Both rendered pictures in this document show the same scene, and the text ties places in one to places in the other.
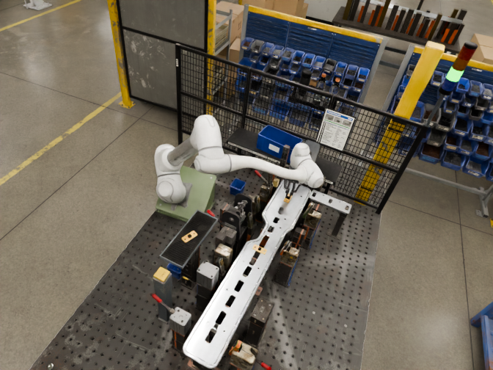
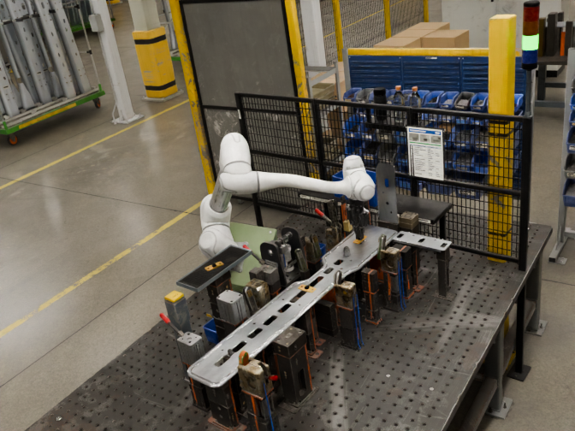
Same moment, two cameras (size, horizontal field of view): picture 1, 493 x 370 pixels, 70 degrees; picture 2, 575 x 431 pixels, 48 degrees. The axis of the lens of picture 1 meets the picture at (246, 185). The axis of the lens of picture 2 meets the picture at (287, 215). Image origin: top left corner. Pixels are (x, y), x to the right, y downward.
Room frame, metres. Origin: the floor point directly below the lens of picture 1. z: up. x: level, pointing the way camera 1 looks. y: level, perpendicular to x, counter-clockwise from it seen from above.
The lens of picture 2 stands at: (-1.08, -1.03, 2.61)
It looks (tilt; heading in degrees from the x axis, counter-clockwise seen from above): 26 degrees down; 22
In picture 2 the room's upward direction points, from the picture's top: 8 degrees counter-clockwise
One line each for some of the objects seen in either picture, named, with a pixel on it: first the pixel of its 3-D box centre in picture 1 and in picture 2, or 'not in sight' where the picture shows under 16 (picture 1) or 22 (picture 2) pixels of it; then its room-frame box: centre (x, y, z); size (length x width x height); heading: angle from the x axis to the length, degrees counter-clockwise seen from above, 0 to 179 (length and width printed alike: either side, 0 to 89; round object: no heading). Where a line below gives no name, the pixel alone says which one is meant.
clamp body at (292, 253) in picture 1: (286, 266); (348, 315); (1.26, -0.32, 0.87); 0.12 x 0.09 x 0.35; 70
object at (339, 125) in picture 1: (334, 129); (425, 152); (2.18, -0.57, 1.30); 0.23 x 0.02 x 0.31; 70
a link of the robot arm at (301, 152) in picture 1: (301, 156); (354, 172); (1.68, -0.30, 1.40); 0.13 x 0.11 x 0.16; 28
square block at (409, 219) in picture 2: (312, 194); (410, 245); (1.91, -0.51, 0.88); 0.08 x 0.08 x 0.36; 70
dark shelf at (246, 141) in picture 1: (283, 154); (370, 200); (2.17, -0.25, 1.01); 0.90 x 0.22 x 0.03; 70
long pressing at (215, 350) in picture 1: (259, 252); (305, 292); (1.24, -0.14, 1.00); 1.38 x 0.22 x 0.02; 160
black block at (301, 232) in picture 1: (296, 244); (371, 296); (1.46, -0.39, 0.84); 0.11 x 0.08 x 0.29; 70
